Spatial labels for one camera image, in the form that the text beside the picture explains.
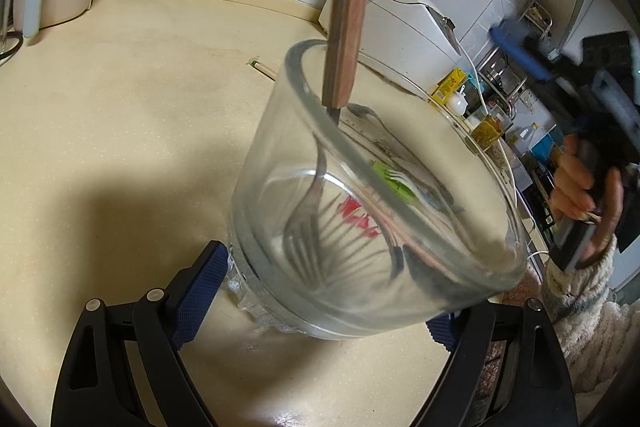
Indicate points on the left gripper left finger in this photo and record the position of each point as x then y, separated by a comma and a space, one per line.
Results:
96, 385

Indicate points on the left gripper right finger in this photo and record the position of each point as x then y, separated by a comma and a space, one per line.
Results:
505, 368

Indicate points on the clear drinking glass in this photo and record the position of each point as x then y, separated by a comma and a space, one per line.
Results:
380, 218

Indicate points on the wooden handled metal fork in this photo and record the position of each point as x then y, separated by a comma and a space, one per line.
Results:
347, 21

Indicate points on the red plastic spoon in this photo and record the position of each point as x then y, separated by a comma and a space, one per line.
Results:
355, 222

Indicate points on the white knit sleeve forearm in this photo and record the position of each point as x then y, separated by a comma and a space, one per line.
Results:
595, 333

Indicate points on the right hand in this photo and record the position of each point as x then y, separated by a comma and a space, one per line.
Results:
570, 198

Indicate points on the glass of yellow tea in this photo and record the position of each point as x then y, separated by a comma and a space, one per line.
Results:
491, 128

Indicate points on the small white teapot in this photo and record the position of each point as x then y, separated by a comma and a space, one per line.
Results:
457, 103

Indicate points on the yellow carton box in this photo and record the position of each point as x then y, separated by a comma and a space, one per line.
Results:
450, 84

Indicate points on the white rice cooker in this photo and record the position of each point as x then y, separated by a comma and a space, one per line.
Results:
409, 42

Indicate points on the green silicone brush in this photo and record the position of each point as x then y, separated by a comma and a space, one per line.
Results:
400, 184

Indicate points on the long metal spoon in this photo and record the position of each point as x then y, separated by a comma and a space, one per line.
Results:
362, 111

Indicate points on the wrapped disposable chopsticks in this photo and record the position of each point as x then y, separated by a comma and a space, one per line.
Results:
264, 69

